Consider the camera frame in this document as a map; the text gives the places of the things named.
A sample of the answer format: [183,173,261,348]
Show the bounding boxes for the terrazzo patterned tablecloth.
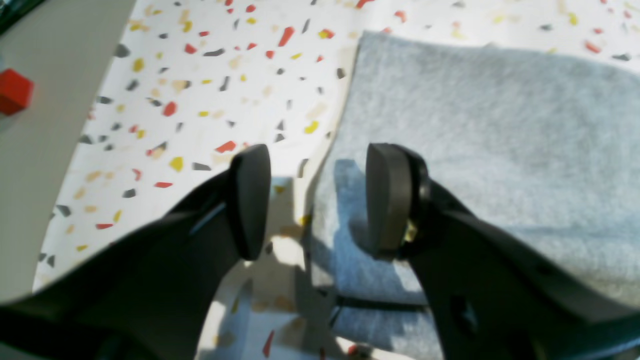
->
[33,0,639,360]

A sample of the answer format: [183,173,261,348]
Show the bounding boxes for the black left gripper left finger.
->
[1,145,272,360]

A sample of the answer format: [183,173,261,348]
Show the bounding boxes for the red clamp left corner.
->
[0,68,35,116]

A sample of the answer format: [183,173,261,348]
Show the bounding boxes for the grey T-shirt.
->
[306,32,640,360]

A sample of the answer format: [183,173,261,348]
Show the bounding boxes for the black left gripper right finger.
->
[365,143,640,360]

